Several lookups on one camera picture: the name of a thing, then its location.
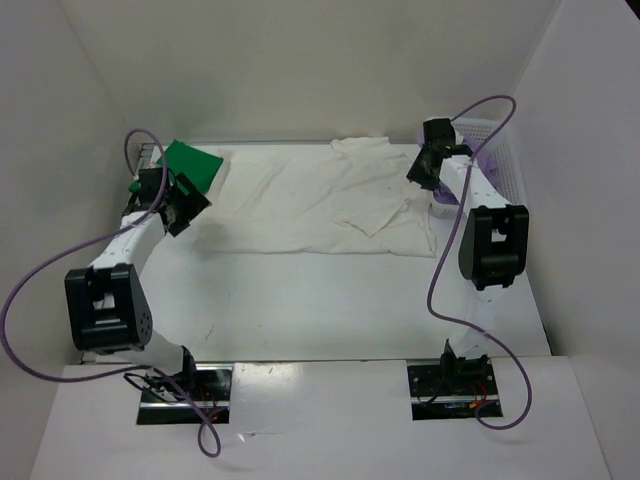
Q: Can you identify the green t-shirt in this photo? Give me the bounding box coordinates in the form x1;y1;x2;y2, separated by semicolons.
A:
125;140;229;205

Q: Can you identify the white t-shirt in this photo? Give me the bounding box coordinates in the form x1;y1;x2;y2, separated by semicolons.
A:
195;137;437;258

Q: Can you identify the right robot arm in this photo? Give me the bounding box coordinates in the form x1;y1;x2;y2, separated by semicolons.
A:
407;118;529;404

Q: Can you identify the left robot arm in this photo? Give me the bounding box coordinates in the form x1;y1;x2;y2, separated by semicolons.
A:
64;167;211;400

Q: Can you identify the purple t-shirt in basket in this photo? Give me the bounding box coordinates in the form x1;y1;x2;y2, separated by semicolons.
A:
432;134;501;206

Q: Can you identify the white plastic laundry basket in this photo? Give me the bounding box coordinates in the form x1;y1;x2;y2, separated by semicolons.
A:
431;117;527;218

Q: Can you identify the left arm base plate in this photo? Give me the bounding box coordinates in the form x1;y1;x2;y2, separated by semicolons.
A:
126;363;234;426

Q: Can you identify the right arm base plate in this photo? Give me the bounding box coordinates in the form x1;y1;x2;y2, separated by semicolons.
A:
406;359;503;421

